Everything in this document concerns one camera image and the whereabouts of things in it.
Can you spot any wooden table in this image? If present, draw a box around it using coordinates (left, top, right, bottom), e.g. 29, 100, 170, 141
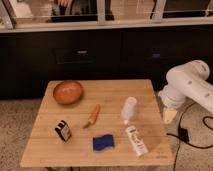
21, 80, 174, 167

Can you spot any black power cable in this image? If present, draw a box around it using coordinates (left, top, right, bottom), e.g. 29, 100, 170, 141
165, 102, 213, 171

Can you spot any black box eraser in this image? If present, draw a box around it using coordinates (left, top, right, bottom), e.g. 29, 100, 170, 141
55, 120, 71, 142

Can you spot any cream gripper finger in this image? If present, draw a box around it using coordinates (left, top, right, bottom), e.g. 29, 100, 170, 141
163, 108, 178, 124

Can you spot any dark cabinet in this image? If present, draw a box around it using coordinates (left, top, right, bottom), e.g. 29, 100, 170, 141
0, 26, 213, 99

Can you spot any blue sponge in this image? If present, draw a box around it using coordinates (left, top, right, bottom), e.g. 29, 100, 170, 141
93, 134, 115, 151

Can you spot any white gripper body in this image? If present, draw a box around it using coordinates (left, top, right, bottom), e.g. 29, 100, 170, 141
158, 85, 185, 109

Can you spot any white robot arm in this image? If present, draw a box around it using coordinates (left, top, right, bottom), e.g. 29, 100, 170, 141
158, 60, 213, 124

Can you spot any orange wooden bowl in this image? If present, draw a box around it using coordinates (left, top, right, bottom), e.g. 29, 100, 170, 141
53, 80, 83, 105

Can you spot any orange carrot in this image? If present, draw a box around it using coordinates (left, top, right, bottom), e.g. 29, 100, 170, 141
83, 104, 101, 128

